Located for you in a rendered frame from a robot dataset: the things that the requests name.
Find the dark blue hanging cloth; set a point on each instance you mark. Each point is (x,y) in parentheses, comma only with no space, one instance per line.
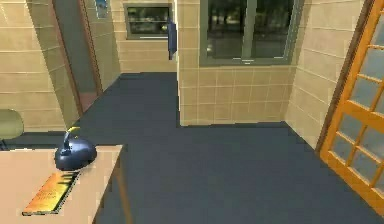
(172,38)

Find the large grey-framed window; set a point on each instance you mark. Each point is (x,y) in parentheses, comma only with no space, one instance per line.
(248,30)

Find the small grey-framed window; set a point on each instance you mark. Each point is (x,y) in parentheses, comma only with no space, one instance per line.
(148,20)

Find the dark blue kettle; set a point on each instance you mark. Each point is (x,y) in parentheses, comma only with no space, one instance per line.
(75,155)

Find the grey room door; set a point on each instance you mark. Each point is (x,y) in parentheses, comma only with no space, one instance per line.
(75,50)

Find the orange book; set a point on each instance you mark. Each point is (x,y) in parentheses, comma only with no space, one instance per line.
(50,195)

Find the orange glass-paned door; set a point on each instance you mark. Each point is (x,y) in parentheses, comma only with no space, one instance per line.
(361,110)

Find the light wooden table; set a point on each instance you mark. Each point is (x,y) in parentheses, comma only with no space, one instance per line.
(23,173)

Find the pale green chair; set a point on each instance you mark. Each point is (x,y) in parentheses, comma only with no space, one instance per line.
(8,125)

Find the blue framed wall picture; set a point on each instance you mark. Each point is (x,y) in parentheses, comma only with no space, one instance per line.
(101,7)

